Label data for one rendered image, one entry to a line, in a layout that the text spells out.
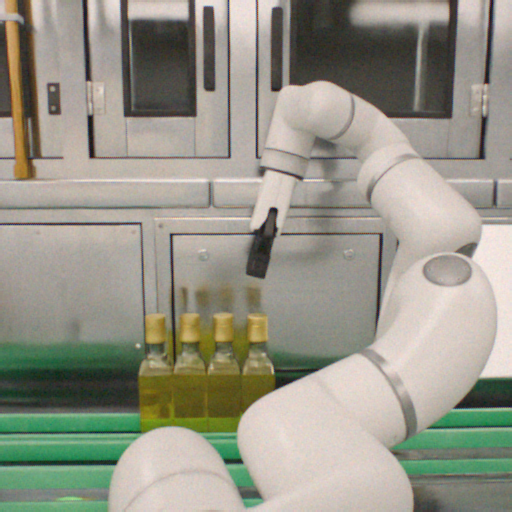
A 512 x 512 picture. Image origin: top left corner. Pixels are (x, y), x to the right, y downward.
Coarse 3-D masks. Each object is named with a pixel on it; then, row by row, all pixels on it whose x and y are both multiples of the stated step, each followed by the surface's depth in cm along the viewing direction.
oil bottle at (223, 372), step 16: (208, 368) 80; (224, 368) 79; (240, 368) 81; (208, 384) 80; (224, 384) 80; (240, 384) 80; (208, 400) 80; (224, 400) 80; (240, 400) 81; (208, 416) 81; (224, 416) 81; (240, 416) 81; (208, 432) 81; (224, 432) 81
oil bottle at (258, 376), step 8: (248, 360) 80; (256, 360) 80; (264, 360) 80; (272, 360) 81; (248, 368) 79; (256, 368) 79; (264, 368) 79; (272, 368) 80; (248, 376) 79; (256, 376) 79; (264, 376) 79; (272, 376) 79; (248, 384) 79; (256, 384) 79; (264, 384) 79; (272, 384) 80; (248, 392) 80; (256, 392) 80; (264, 392) 80; (272, 392) 80; (248, 400) 80; (256, 400) 80; (248, 408) 80
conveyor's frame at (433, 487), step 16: (416, 480) 81; (432, 480) 81; (448, 480) 81; (464, 480) 81; (480, 480) 81; (496, 480) 81; (416, 496) 80; (432, 496) 80; (448, 496) 80; (464, 496) 81; (480, 496) 81; (496, 496) 81
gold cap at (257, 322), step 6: (252, 318) 79; (258, 318) 79; (264, 318) 79; (252, 324) 79; (258, 324) 79; (264, 324) 79; (252, 330) 79; (258, 330) 79; (264, 330) 80; (252, 336) 80; (258, 336) 79; (264, 336) 80; (252, 342) 80; (258, 342) 79
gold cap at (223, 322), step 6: (216, 318) 79; (222, 318) 79; (228, 318) 79; (216, 324) 80; (222, 324) 79; (228, 324) 80; (216, 330) 80; (222, 330) 79; (228, 330) 80; (216, 336) 80; (222, 336) 80; (228, 336) 80; (222, 342) 80
